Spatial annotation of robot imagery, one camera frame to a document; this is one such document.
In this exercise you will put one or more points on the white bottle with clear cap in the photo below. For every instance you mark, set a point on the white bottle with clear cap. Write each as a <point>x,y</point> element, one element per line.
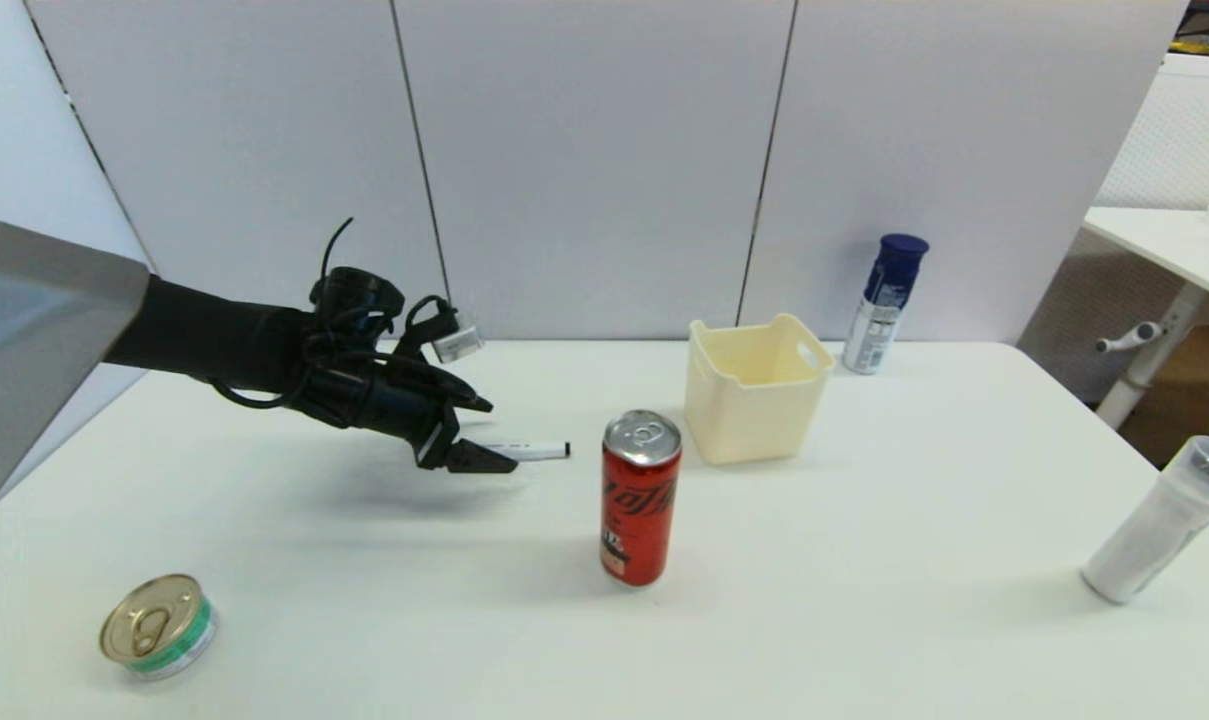
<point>1151,530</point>

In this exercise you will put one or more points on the red cola can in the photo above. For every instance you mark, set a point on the red cola can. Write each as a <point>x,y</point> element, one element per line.
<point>641,510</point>

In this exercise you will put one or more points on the white side table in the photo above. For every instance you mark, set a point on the white side table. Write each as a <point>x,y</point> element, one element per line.
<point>1164,245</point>

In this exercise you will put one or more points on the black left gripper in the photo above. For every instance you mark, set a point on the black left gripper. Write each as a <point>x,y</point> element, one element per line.
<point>384,408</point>

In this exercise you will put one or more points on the blue-capped spray can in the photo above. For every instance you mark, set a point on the blue-capped spray can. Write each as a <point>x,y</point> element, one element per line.
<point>881,310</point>

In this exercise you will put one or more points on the cream plastic basket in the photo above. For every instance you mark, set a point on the cream plastic basket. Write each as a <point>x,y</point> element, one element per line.
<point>754,420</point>

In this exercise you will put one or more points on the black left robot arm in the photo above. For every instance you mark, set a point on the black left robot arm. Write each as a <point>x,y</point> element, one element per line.
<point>204,335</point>

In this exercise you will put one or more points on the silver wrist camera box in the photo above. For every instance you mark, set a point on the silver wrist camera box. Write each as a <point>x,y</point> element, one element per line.
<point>458,342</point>

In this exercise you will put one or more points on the white black-capped marker pen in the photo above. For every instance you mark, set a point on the white black-capped marker pen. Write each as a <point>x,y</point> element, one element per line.
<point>539,451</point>

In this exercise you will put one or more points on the green cat food tin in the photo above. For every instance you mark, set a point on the green cat food tin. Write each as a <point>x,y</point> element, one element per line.
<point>152,622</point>

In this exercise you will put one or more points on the white perforated partition panel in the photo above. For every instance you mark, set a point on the white perforated partition panel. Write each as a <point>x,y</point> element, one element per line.
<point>1184,140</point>

